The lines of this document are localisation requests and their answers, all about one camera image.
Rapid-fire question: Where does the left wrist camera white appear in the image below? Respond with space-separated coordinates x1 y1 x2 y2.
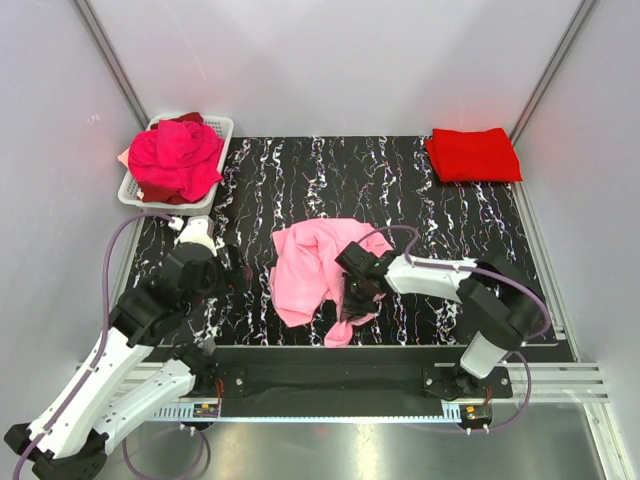
169 216 217 256

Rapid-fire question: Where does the light pink t shirt in basket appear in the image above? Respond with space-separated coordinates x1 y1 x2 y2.
117 149 129 166

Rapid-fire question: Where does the white plastic basket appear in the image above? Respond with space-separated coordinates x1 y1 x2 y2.
117 114 234 216

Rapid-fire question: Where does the aluminium rail front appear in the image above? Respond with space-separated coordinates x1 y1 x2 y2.
64 362 614 426

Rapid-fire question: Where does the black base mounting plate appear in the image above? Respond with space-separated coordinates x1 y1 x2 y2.
213 346 513 421

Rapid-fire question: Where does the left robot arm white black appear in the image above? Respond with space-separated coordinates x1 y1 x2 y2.
4 241 248 479

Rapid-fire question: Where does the folded red t shirt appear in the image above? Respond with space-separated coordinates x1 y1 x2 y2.
425 128 523 183

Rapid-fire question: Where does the crumpled magenta t shirt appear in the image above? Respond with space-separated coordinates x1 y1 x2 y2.
126 119 225 205

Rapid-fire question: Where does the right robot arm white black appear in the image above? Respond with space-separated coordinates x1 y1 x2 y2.
336 242 551 397

